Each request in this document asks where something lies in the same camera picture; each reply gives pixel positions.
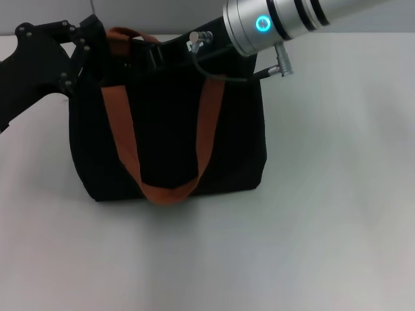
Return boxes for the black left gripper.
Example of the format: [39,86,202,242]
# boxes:
[0,14,106,133]

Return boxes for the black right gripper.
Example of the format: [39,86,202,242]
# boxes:
[146,18,237,71]

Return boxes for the black bag with brown straps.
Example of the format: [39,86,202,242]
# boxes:
[67,27,268,207]

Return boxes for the black cable with silver connectors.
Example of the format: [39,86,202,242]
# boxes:
[186,29,294,82]

